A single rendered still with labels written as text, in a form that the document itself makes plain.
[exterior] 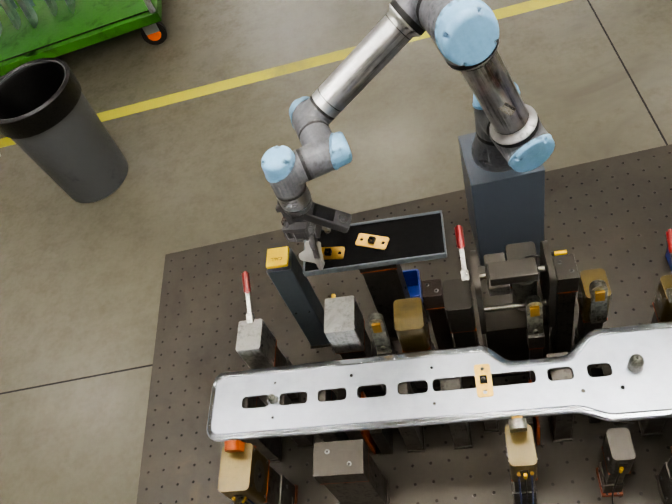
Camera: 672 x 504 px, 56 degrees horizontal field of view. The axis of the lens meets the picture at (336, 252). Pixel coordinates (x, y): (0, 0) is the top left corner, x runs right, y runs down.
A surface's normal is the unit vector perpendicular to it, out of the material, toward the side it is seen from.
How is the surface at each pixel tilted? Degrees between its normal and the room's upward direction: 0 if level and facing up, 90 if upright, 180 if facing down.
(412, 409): 0
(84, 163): 93
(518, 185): 90
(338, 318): 0
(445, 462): 0
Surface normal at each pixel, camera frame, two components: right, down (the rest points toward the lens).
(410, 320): -0.25, -0.57
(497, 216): 0.07, 0.80
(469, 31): 0.24, 0.65
